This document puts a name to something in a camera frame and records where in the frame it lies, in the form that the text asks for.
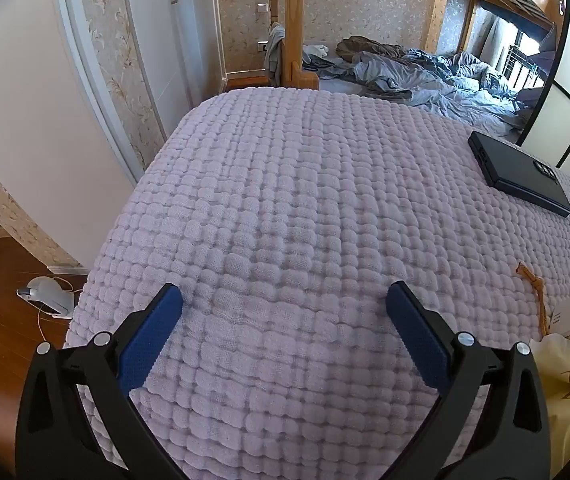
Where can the white wardrobe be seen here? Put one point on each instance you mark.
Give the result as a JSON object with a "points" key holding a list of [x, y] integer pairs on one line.
{"points": [[185, 35]]}

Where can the brown garment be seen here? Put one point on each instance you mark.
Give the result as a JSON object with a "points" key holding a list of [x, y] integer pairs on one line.
{"points": [[365, 46]]}

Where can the grey hanging towel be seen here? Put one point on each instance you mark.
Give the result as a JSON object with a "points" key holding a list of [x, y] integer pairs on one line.
{"points": [[274, 55]]}

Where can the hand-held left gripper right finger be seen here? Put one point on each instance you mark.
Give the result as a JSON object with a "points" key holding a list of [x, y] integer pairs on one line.
{"points": [[419, 340]]}

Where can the lilac quilted blanket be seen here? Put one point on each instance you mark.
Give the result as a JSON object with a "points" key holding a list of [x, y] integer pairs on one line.
{"points": [[290, 210]]}

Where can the grey bed sheet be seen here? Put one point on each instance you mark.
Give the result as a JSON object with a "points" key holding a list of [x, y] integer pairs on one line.
{"points": [[337, 86]]}

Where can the wooden bunk bed frame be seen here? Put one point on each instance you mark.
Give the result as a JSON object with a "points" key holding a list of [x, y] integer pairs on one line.
{"points": [[295, 20]]}

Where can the black folding phone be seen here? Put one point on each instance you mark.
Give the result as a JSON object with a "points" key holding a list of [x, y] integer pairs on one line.
{"points": [[515, 172]]}

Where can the grey blue duvet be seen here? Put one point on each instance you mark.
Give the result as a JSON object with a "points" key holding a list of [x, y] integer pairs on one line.
{"points": [[440, 90]]}

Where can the white wall socket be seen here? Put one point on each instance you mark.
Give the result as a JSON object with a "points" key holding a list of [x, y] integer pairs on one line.
{"points": [[263, 46]]}

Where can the small white cloth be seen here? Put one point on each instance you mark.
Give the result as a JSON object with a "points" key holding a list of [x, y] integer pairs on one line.
{"points": [[316, 52]]}

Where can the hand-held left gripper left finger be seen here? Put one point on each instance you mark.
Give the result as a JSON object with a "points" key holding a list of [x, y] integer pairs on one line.
{"points": [[151, 340]]}

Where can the white wall switch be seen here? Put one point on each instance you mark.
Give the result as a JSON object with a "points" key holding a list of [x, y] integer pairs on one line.
{"points": [[262, 8]]}

